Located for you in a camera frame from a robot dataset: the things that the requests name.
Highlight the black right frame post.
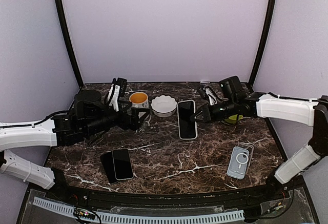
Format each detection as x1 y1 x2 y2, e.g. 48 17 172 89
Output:
248 0 276 87

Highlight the beige phone case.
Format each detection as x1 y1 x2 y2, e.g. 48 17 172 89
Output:
177 100 198 140

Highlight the white floral mug orange inside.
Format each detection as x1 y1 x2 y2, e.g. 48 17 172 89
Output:
128 92 149 114

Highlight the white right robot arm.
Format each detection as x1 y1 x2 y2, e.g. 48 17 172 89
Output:
190 76 327 200

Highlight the silver-edged phone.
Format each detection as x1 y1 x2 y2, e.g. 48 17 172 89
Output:
112 149 134 180

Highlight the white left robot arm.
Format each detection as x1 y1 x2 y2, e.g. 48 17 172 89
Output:
1 90 150 201

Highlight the clear magsafe phone case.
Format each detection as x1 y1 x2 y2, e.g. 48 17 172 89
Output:
227 142 254 180

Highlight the black frame post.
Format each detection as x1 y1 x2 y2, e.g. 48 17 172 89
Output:
55 0 84 88
248 0 276 87

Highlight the white slotted cable duct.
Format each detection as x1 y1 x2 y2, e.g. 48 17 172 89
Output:
33 196 245 224

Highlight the white scalloped dish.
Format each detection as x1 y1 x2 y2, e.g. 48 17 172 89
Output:
151 95 177 118

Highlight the light blue phone case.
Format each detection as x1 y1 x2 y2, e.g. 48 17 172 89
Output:
227 152 249 179

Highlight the small circuit board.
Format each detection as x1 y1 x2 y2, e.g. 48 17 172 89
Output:
73 208 96 221

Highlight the lime green bowl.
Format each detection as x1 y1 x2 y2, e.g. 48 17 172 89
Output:
222 114 243 126

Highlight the black left frame post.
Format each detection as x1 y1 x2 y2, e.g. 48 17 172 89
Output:
55 0 84 88

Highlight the black phone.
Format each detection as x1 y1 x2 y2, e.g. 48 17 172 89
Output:
100 151 118 184
178 101 197 139

